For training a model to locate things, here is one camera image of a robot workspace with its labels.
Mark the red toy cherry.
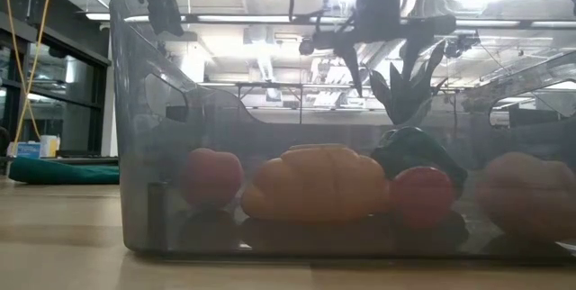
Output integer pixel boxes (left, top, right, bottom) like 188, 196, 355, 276
389, 166, 455, 231

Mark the dark green cloth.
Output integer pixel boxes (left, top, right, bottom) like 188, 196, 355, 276
7, 157, 121, 186

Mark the green toy bell pepper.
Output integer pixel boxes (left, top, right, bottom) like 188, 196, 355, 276
369, 126, 470, 201

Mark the black round camera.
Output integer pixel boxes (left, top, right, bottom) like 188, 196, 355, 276
298, 37, 316, 56

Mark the orange pumpkin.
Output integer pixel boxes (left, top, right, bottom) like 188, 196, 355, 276
240, 142, 391, 224

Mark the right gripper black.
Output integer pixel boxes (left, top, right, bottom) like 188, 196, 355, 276
299, 0, 455, 98

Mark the grey translucent plastic tupperware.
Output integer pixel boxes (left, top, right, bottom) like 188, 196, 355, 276
109, 0, 576, 264

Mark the yellow cable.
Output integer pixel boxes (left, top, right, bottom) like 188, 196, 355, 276
0, 0, 56, 142

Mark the black metal rig frame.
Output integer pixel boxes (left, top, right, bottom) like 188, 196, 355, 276
44, 156, 121, 167

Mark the blue box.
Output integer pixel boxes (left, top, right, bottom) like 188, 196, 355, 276
7, 141, 42, 160

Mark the snake plant in white pot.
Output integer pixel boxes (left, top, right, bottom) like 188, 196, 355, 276
367, 40, 449, 127

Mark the white cup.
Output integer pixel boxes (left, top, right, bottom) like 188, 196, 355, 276
39, 134, 61, 159

